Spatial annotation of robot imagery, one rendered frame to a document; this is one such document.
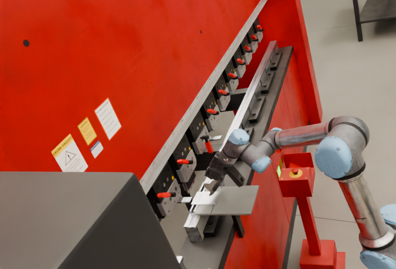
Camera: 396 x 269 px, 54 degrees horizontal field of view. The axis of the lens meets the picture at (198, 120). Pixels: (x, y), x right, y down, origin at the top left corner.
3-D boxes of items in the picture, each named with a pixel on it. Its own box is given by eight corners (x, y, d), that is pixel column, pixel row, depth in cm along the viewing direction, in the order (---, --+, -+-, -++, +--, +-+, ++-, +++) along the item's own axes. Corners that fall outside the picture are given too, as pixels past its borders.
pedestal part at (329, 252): (345, 279, 234) (342, 266, 229) (303, 276, 245) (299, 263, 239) (345, 253, 249) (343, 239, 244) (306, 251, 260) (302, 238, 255)
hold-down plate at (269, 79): (268, 93, 282) (267, 89, 281) (261, 94, 285) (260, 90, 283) (274, 75, 306) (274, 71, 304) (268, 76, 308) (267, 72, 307)
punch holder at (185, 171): (186, 184, 164) (173, 153, 157) (169, 185, 168) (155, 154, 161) (197, 163, 176) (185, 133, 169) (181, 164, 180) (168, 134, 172)
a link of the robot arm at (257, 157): (279, 151, 154) (257, 134, 158) (263, 169, 148) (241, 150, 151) (273, 161, 160) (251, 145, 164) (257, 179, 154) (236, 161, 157)
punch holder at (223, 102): (224, 111, 211) (215, 85, 204) (210, 113, 215) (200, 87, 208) (231, 98, 223) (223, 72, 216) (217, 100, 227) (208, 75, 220)
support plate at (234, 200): (251, 215, 163) (250, 213, 162) (195, 215, 174) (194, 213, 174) (259, 186, 177) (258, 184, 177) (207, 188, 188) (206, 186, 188)
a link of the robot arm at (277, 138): (371, 101, 127) (266, 124, 167) (357, 119, 121) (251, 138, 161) (386, 130, 130) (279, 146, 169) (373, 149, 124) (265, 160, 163)
